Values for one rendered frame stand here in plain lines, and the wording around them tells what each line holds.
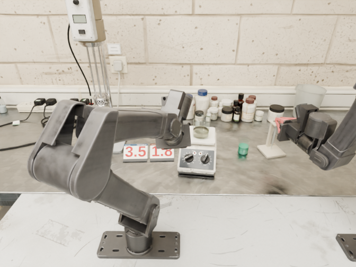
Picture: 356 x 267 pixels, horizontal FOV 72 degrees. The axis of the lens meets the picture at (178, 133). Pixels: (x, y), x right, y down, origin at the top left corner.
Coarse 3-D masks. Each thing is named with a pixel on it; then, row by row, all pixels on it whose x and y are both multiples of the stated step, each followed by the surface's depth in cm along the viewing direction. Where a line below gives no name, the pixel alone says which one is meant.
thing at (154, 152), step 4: (152, 148) 93; (156, 148) 94; (152, 152) 93; (156, 152) 93; (160, 152) 93; (164, 152) 93; (168, 152) 93; (172, 152) 93; (152, 156) 92; (156, 156) 92; (160, 156) 92; (164, 156) 93
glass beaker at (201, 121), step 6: (198, 114) 89; (204, 114) 89; (198, 120) 84; (204, 120) 84; (198, 126) 85; (204, 126) 85; (192, 132) 90; (198, 132) 86; (204, 132) 86; (198, 138) 88; (204, 138) 88
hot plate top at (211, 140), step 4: (192, 128) 95; (212, 128) 95; (212, 132) 92; (192, 136) 90; (212, 136) 90; (192, 140) 87; (196, 140) 87; (200, 140) 87; (204, 140) 87; (208, 140) 87; (212, 140) 87; (200, 144) 87; (204, 144) 86; (208, 144) 86; (212, 144) 86
